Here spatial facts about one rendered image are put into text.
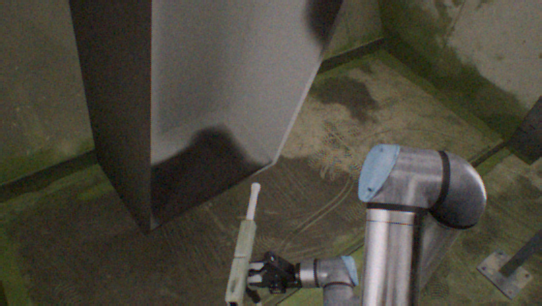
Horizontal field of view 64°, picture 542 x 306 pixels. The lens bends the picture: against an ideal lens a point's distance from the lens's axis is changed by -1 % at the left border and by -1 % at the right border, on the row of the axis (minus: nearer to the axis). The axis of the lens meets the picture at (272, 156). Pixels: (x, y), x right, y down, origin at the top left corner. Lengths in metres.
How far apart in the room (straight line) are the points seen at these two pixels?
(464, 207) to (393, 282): 0.20
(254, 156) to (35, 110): 1.05
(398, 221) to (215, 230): 1.37
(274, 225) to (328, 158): 0.56
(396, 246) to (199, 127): 1.19
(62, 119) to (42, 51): 0.32
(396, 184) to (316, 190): 1.48
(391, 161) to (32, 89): 1.77
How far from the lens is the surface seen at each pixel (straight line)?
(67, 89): 2.28
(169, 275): 1.99
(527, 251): 2.26
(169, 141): 1.80
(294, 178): 2.32
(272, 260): 1.35
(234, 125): 1.88
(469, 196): 0.90
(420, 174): 0.85
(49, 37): 2.27
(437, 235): 1.00
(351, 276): 1.35
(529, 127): 2.95
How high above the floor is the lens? 1.80
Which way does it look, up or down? 47 degrees down
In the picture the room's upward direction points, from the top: 9 degrees clockwise
